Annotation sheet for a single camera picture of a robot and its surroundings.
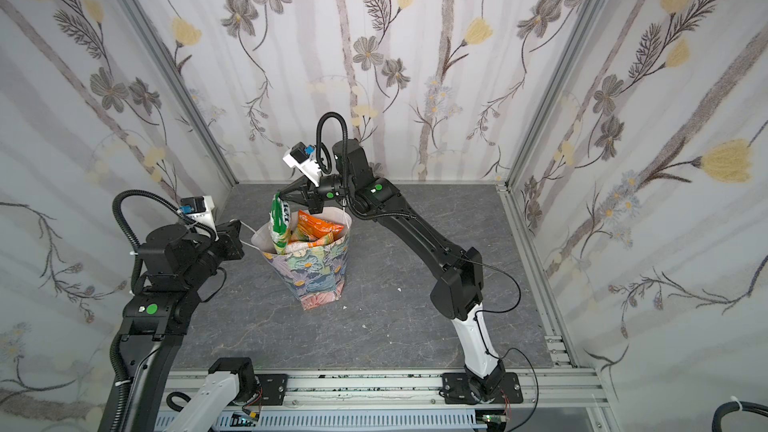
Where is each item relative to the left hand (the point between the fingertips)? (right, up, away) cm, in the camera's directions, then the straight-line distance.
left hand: (234, 213), depth 66 cm
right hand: (+10, +6, -3) cm, 12 cm away
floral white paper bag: (+15, -16, +12) cm, 25 cm away
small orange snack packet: (+14, -4, +14) cm, 20 cm away
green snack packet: (+11, -3, -3) cm, 12 cm away
